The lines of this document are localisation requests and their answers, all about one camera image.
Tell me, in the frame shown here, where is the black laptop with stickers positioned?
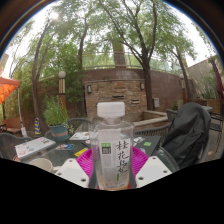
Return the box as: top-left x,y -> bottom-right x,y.
133,134 -> 162,157

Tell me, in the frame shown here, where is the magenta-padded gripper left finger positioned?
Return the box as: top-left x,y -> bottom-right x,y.
54,148 -> 98,189

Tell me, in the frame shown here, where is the yellow card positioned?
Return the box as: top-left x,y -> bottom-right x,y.
74,147 -> 89,158

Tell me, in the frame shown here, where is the small blue card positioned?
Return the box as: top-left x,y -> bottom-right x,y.
55,143 -> 76,151

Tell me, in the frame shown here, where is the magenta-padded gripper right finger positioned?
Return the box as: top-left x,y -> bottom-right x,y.
131,146 -> 173,189

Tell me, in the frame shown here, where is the black backpack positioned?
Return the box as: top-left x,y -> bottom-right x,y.
161,102 -> 212,169

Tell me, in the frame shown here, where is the globe-topped garden lamp post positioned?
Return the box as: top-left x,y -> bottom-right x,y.
58,70 -> 67,108

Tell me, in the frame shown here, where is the grey wall box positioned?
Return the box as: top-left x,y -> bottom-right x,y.
152,97 -> 161,109

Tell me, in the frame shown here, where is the orange canopy tent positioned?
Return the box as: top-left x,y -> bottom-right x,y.
0,76 -> 21,105

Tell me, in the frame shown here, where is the closed maroon patio umbrella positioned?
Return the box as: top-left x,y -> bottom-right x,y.
209,56 -> 224,101

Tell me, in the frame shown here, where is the white printed booklet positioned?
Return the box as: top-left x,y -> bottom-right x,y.
69,131 -> 90,142

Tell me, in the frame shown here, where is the grey mesh armchair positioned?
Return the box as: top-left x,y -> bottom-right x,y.
0,132 -> 34,161
156,146 -> 214,173
44,117 -> 93,139

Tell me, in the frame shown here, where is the clear white-capped drink bottle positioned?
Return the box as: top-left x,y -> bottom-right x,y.
88,101 -> 135,192

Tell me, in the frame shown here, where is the black metal patio chair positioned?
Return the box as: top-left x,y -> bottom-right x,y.
209,111 -> 224,153

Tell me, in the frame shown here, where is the blue yellow striped cone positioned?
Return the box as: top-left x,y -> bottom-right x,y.
34,117 -> 42,136

